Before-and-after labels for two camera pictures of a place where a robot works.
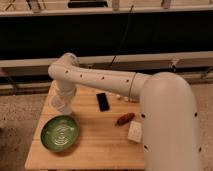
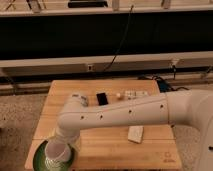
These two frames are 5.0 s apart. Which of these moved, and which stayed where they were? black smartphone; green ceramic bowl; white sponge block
Moved: green ceramic bowl
Stayed: white sponge block; black smartphone
